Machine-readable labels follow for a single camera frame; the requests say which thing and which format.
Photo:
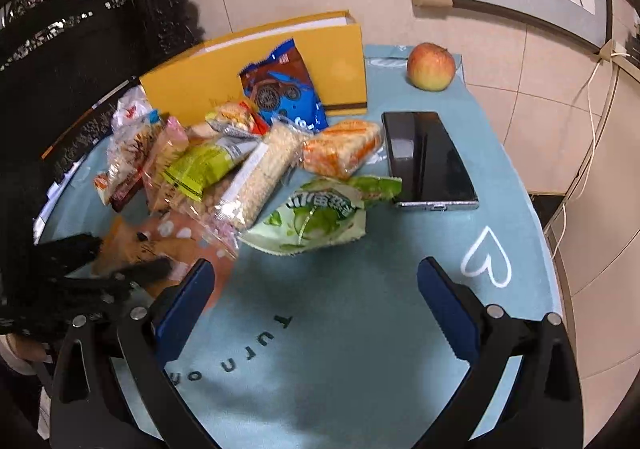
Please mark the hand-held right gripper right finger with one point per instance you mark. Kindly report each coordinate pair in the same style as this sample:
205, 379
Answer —
447, 314

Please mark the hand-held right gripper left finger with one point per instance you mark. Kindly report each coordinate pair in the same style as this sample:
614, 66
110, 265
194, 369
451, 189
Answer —
184, 311

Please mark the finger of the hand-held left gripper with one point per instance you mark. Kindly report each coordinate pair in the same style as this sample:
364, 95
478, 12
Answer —
135, 276
70, 254

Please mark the orange pink dotted packet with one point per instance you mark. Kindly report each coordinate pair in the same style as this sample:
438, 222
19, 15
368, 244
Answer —
180, 236

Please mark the yellow cardboard box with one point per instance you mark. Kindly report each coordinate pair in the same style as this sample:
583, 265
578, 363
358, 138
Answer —
195, 79

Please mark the blue cookie packet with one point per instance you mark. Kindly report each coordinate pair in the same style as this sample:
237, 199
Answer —
285, 84

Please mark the person's left hand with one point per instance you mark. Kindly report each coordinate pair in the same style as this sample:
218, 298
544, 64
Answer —
22, 348

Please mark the light blue tablecloth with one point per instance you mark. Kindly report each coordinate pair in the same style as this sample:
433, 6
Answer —
350, 319

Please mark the yellow green snack packet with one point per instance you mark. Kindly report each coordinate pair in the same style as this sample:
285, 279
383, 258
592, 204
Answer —
205, 166

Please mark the pink snack packet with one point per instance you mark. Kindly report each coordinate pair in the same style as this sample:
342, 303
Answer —
167, 149

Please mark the white plastic bag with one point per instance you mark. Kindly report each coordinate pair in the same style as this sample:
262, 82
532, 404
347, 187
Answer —
131, 106

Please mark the green white chip packet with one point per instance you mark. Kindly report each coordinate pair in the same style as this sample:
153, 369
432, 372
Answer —
315, 216

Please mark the clear puffed rice bar packet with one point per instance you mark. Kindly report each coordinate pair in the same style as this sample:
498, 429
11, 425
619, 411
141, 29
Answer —
265, 169

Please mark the dark carved wooden furniture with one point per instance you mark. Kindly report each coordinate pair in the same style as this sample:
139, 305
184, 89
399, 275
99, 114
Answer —
65, 79

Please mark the red yellow small packet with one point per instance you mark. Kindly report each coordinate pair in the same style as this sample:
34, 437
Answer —
235, 116

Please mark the orange white cracker packet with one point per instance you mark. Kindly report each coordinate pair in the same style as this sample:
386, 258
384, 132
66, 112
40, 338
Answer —
342, 146

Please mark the red yellow apple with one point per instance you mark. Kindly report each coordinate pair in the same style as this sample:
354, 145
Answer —
431, 66

